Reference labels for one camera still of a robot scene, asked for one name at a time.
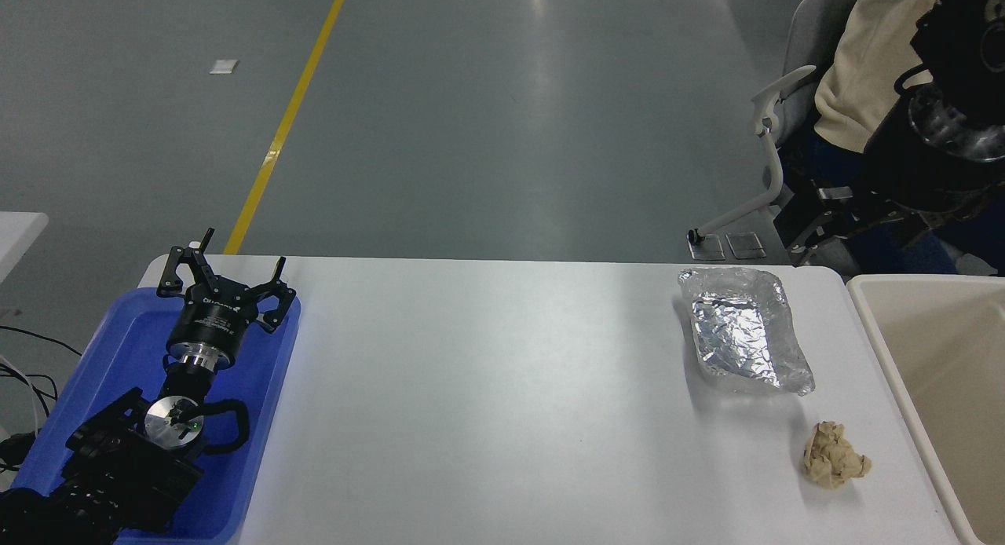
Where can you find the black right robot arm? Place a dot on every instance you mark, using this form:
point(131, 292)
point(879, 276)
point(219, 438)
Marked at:
point(962, 58)

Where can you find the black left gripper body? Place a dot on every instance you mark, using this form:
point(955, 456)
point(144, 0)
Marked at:
point(213, 317)

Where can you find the metal floor plate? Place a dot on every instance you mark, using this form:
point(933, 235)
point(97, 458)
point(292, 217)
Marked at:
point(746, 245)
point(708, 248)

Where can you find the grey office chair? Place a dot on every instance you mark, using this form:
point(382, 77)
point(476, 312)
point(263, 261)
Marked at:
point(809, 34)

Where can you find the crumpled tan paper ball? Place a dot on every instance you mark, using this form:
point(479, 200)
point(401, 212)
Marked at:
point(834, 457)

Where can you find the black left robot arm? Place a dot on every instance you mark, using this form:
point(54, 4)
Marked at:
point(118, 459)

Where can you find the person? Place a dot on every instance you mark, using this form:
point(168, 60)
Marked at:
point(864, 66)

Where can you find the blue plastic tray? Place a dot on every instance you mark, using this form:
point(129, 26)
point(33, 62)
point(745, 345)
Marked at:
point(118, 349)

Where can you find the large pale bin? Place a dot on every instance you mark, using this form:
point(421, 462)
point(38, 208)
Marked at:
point(950, 356)

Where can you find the white side table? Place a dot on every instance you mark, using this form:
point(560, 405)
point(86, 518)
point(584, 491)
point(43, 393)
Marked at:
point(17, 235)

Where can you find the foil tray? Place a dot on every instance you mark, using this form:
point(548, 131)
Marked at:
point(742, 333)

